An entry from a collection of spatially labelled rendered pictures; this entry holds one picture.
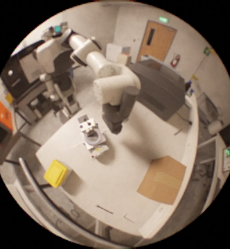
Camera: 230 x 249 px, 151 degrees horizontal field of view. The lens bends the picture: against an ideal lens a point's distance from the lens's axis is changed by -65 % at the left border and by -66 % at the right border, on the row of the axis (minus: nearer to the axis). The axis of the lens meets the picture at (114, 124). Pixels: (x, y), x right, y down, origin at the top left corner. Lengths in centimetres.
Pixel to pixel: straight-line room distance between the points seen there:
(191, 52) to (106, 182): 367
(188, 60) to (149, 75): 300
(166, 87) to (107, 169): 61
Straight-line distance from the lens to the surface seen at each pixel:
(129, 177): 52
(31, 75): 174
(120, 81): 22
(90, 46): 40
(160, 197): 45
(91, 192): 52
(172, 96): 62
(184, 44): 355
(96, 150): 43
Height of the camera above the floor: 140
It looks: 61 degrees down
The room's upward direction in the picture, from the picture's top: 15 degrees clockwise
